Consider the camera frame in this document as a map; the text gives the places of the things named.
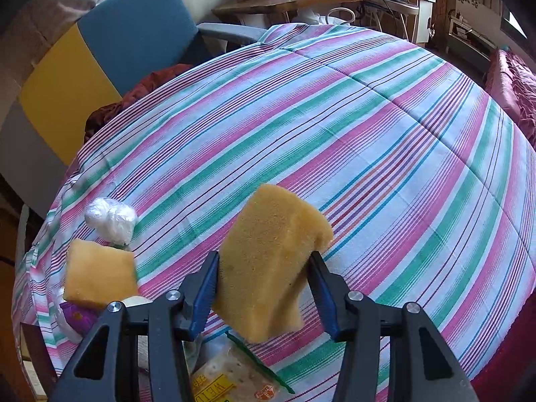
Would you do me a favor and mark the purple snack packet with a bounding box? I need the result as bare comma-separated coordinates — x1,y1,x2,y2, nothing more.
60,302,99,336

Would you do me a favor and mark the grey yellow blue chair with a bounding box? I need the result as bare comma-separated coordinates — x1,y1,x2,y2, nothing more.
0,0,269,219

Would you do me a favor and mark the dark red fuzzy blanket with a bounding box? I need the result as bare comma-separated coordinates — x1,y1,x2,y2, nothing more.
471,316,535,401

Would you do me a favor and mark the yellow sponge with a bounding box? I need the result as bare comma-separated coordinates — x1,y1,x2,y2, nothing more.
64,239,138,310
213,183,333,343

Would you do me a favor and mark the pink bed cover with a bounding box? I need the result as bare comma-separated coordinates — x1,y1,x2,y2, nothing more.
485,49,536,148

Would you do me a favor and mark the rolled white sock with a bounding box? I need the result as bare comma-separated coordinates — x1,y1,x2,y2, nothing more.
122,296,153,308

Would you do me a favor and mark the wooden desk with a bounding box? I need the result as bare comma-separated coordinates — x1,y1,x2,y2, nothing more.
212,0,362,23

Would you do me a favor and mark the white plastic bag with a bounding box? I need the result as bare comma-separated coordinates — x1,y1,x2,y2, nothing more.
53,287,83,344

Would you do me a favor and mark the striped tablecloth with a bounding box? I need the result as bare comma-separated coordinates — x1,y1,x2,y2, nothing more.
12,24,535,385

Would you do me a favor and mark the dark red cloth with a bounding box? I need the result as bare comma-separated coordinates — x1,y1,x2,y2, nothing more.
83,64,193,143

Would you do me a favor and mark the clear cracker snack bag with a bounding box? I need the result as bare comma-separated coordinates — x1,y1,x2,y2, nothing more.
191,331,295,402

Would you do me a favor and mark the small white plastic ball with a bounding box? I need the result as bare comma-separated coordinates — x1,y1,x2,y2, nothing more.
84,198,138,246

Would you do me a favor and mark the yellow sponge upright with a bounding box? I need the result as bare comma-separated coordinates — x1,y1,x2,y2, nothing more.
64,239,138,310

